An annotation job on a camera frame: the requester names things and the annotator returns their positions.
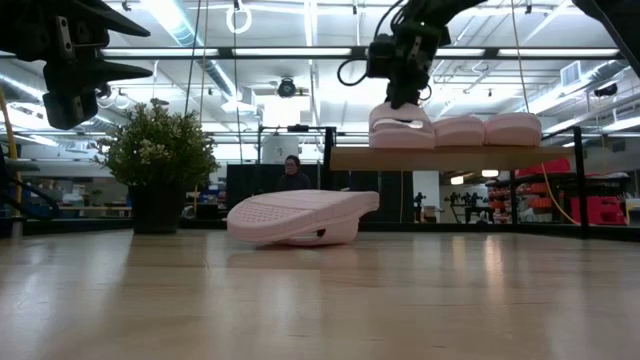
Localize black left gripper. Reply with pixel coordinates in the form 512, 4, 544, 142
0, 0, 154, 131

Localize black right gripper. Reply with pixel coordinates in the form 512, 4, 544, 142
387, 22, 451, 110

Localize pink foam slide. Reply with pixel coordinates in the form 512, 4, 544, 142
482, 112, 543, 147
225, 189, 381, 247
368, 102, 437, 150
432, 114, 486, 148

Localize green artificial plant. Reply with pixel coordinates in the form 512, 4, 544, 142
96, 98, 219, 190

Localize black overhead light bar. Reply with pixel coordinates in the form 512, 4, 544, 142
99, 46, 626, 60

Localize white panel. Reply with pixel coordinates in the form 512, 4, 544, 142
261, 134, 300, 164

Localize person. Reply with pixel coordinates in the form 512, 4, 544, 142
276, 154, 313, 193

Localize yellow slanted pole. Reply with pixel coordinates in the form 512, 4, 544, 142
0, 89, 22, 216

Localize black plant pot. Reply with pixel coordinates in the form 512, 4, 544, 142
127, 180, 186, 235

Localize rack with red bins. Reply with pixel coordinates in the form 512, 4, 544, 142
487, 158, 632, 227

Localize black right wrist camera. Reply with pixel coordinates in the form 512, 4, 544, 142
367, 33, 401, 80

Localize wooden shelf with black frame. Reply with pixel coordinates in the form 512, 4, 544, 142
323, 125, 591, 236

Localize thin hanging black cable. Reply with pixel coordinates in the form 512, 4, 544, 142
509, 0, 532, 116
183, 0, 202, 117

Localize white hanging ring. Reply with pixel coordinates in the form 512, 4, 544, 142
225, 3, 253, 36

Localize yellow hanging cable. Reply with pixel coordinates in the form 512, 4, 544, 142
541, 164, 582, 226

